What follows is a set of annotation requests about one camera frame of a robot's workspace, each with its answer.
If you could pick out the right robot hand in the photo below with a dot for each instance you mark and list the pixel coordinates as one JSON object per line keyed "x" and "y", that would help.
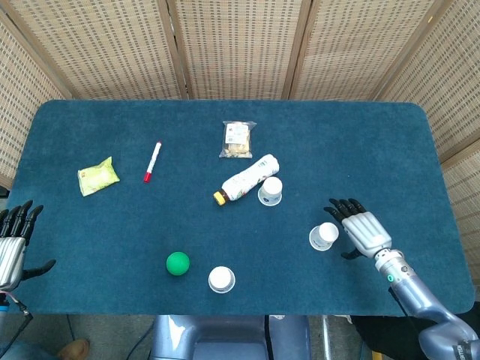
{"x": 363, "y": 228}

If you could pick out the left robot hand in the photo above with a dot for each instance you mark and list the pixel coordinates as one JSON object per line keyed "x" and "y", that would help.
{"x": 11, "y": 247}

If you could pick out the white paper cup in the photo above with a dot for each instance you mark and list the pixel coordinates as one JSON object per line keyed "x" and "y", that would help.
{"x": 270, "y": 190}
{"x": 323, "y": 236}
{"x": 222, "y": 279}

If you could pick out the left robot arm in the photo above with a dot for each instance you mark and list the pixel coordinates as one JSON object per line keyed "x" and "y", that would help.
{"x": 3, "y": 311}

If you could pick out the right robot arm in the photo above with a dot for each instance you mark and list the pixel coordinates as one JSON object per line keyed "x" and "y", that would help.
{"x": 423, "y": 300}

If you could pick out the yellow-green snack packet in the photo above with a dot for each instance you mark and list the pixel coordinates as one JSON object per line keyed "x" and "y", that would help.
{"x": 97, "y": 176}

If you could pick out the brown shoe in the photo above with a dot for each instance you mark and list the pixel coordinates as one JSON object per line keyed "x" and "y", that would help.
{"x": 74, "y": 348}

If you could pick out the blue table mat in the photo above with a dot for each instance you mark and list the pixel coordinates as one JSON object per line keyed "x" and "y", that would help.
{"x": 240, "y": 225}

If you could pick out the white bottle with yellow cap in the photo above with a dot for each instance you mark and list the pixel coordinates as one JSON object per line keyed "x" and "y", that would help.
{"x": 247, "y": 179}

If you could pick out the clear snack bag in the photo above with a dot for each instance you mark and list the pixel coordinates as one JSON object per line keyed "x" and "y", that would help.
{"x": 237, "y": 138}

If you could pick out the red and white marker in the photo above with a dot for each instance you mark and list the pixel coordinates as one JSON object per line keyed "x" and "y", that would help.
{"x": 152, "y": 161}

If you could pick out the green ball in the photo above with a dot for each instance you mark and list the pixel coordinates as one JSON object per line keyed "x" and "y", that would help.
{"x": 178, "y": 263}

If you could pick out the blue-grey robot torso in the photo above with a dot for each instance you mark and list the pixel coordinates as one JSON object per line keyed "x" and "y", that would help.
{"x": 228, "y": 339}

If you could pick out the woven bamboo folding screen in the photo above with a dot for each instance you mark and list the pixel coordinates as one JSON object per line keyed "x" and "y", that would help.
{"x": 240, "y": 48}

